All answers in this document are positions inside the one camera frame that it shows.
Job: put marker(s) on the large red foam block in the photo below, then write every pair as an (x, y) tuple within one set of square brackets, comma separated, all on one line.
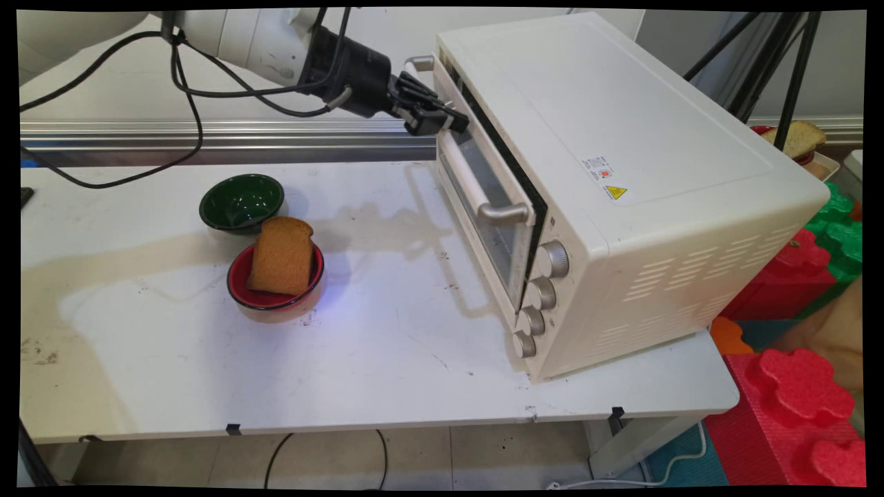
[(794, 414)]

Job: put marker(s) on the dark green bowl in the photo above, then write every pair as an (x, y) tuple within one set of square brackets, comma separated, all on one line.
[(242, 201)]

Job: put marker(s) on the pale bread slice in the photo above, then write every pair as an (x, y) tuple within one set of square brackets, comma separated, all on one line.
[(801, 137)]

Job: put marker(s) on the brown toast slice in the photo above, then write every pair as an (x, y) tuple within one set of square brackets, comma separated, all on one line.
[(282, 255)]

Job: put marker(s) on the white tray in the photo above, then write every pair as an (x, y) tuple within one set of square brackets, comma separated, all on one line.
[(823, 167)]

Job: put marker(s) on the red plate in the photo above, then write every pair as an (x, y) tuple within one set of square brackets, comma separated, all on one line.
[(762, 129)]

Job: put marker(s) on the black tripod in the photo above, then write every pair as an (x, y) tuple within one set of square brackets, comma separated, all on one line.
[(800, 69)]

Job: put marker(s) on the small red foam block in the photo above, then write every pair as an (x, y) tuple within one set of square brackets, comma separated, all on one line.
[(787, 276)]

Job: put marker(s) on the silver oven knob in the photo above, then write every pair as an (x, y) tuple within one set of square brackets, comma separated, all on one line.
[(542, 293), (524, 344), (554, 259), (532, 321)]

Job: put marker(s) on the small black flat object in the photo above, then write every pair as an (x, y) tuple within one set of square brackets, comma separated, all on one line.
[(26, 196)]

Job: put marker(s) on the red bowl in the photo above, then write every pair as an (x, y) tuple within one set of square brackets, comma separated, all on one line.
[(266, 298)]

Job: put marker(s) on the white table leg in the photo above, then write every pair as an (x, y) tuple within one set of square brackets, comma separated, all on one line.
[(642, 445)]

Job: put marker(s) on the green foam block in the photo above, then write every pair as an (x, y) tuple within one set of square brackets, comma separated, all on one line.
[(842, 235)]

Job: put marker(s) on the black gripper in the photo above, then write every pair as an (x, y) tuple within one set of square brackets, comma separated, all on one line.
[(352, 72)]

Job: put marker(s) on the orange foam piece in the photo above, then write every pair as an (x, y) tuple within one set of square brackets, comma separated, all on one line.
[(731, 337)]

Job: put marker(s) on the cream toaster oven body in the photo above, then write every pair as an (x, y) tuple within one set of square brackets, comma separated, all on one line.
[(656, 152)]

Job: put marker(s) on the teal floor mat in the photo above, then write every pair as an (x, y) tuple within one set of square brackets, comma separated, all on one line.
[(687, 466)]

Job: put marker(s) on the aluminium rail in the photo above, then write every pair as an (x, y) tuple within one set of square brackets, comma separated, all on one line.
[(276, 141)]

